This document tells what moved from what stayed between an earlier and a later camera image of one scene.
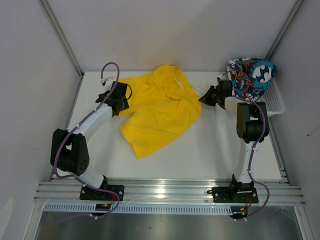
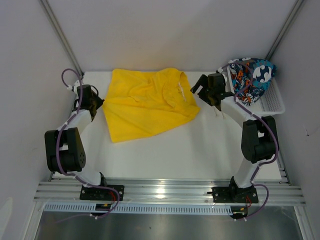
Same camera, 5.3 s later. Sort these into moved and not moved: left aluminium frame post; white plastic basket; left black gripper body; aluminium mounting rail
Moved: left black gripper body
Not moved: white plastic basket; left aluminium frame post; aluminium mounting rail
